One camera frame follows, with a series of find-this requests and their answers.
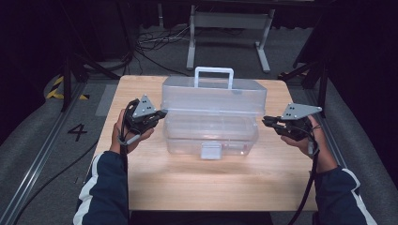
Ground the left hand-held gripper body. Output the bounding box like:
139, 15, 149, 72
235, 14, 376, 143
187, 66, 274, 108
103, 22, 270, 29
125, 94, 158, 136

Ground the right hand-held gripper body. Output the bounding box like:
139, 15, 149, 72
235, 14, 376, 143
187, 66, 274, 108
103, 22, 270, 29
280, 102, 323, 142

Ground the clear plastic storage box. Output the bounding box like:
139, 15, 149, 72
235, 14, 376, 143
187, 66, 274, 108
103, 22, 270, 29
161, 66, 268, 160

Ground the person's left hand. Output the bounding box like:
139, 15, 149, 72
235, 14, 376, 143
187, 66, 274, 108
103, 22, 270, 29
110, 108, 155, 155

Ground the person's right hand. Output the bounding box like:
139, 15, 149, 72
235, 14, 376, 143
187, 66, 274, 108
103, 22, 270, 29
280, 114, 339, 173

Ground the black metal stand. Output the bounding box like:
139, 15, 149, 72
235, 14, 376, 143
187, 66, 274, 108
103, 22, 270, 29
60, 51, 122, 113
278, 59, 330, 119

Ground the yellow and black floor tape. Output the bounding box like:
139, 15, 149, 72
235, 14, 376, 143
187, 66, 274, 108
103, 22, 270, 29
45, 75, 90, 101

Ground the left hand-held gripper cable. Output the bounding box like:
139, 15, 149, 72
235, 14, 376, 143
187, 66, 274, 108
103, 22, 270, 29
117, 98, 143, 176

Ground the hand-held gripper cable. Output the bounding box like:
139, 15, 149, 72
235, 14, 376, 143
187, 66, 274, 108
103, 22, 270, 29
286, 123, 322, 225
117, 98, 143, 176

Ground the grey metal floor rail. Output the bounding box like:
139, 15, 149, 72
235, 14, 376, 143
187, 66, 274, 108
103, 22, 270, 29
0, 82, 88, 225
304, 88, 374, 225

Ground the right hand-held gripper cable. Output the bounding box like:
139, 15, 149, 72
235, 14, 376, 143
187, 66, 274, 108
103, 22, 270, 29
286, 123, 322, 225

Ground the bundle of floor cables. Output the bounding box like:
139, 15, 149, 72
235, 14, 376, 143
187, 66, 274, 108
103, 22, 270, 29
125, 24, 192, 78

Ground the black floor cable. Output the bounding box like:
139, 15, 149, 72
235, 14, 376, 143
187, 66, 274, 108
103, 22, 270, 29
12, 140, 100, 225

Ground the grey metal desk frame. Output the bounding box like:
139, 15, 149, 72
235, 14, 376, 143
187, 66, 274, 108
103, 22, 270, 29
186, 4, 276, 74

